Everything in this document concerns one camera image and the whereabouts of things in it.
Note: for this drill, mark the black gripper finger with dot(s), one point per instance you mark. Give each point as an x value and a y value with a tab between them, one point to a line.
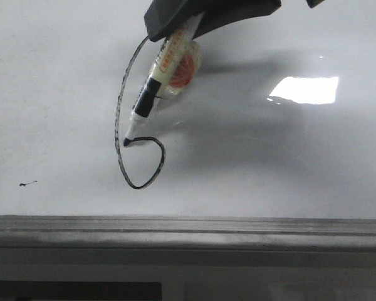
222	13
164	17

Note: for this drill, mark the white black whiteboard marker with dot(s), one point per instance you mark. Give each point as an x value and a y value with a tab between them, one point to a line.
167	60

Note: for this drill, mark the white whiteboard with metal frame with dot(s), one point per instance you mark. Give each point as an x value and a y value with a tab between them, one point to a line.
272	145

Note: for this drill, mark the red magnet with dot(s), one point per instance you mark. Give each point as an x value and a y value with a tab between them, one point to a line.
185	71

